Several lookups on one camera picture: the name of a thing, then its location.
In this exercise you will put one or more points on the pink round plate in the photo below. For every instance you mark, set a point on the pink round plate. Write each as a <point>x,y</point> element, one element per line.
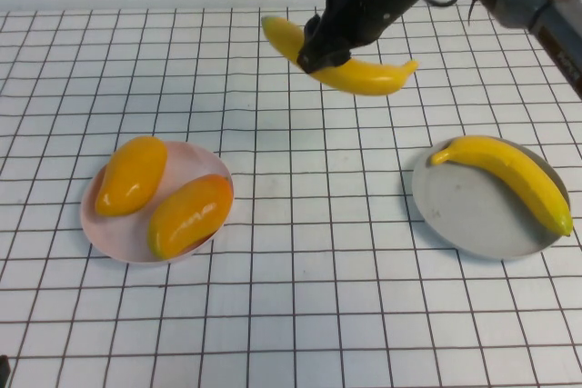
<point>118,233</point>

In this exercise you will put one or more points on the yellow mango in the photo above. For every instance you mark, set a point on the yellow mango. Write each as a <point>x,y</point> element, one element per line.
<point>129,179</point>

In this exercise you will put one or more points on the yellow banana with green tip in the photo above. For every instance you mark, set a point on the yellow banana with green tip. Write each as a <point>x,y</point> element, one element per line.
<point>509,165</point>

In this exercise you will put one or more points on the orange blushed mango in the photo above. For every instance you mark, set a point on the orange blushed mango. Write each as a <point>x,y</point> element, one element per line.
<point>186,220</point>

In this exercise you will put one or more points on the yellow banana with long stem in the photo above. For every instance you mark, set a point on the yellow banana with long stem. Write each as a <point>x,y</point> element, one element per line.
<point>373,81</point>

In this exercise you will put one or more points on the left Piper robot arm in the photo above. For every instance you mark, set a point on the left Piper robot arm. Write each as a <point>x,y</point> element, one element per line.
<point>3,365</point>

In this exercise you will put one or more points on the grey round plate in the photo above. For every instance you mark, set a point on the grey round plate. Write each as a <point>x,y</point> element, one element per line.
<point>464,215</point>

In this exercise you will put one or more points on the white grid tablecloth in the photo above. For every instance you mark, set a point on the white grid tablecloth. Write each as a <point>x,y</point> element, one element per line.
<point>318,292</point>

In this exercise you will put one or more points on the black zip tie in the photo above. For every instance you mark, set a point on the black zip tie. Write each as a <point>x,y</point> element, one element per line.
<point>473,11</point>

